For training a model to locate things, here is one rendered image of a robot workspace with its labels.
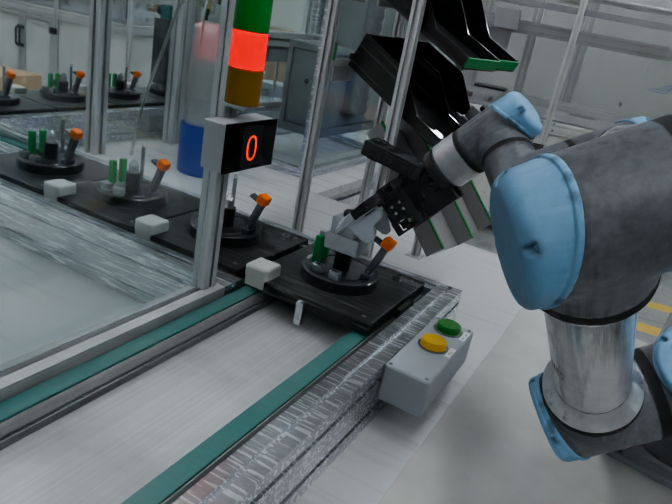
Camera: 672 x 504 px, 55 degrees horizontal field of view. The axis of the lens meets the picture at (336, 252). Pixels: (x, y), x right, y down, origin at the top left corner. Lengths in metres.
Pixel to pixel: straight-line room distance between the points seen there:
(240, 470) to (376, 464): 0.25
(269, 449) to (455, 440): 0.35
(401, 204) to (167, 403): 0.46
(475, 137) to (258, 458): 0.53
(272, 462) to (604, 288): 0.38
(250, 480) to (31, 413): 0.27
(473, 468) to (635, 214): 0.55
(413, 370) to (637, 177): 0.52
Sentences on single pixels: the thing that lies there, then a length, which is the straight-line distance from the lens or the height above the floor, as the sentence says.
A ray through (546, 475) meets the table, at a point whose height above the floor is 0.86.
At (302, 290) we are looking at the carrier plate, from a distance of 1.07.
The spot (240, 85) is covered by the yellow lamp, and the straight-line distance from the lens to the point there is 0.93.
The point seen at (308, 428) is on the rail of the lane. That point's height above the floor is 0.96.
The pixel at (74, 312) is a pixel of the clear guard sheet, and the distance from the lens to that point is 0.88.
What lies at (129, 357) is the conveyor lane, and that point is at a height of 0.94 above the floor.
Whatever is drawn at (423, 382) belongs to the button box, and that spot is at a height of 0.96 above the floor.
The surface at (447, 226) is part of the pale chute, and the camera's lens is 1.39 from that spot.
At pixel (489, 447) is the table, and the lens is 1.01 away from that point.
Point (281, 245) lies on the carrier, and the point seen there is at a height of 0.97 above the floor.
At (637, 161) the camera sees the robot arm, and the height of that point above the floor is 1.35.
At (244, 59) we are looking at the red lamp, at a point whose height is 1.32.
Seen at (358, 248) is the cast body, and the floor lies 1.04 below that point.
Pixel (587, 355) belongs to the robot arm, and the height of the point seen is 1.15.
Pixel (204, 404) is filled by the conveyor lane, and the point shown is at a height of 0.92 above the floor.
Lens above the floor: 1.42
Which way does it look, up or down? 21 degrees down
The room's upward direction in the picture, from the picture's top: 11 degrees clockwise
